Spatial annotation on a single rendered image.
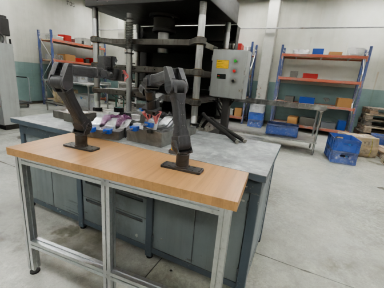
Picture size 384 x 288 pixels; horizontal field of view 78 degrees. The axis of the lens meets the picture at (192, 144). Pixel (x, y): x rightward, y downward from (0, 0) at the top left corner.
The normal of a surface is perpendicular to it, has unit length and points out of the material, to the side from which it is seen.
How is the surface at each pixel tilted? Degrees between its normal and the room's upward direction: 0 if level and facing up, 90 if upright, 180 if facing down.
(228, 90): 90
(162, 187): 90
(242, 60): 90
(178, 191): 90
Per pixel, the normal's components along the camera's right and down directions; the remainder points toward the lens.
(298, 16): -0.43, 0.21
